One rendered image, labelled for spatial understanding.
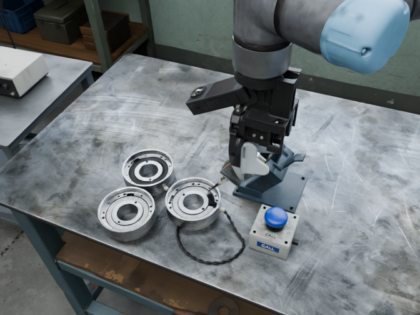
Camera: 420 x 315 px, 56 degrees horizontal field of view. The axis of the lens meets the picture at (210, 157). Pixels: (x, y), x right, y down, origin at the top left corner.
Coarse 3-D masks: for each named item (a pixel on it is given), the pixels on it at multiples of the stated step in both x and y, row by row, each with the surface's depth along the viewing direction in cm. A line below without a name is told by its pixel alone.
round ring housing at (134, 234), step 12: (120, 192) 77; (132, 192) 77; (144, 192) 76; (108, 204) 75; (120, 204) 75; (132, 204) 75; (120, 216) 76; (108, 228) 70; (144, 228) 71; (120, 240) 72; (132, 240) 72
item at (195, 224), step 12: (180, 180) 77; (192, 180) 78; (204, 180) 77; (168, 192) 75; (192, 192) 76; (216, 192) 76; (168, 204) 75; (180, 204) 74; (204, 204) 74; (180, 216) 73; (204, 216) 71; (216, 216) 73; (192, 228) 72
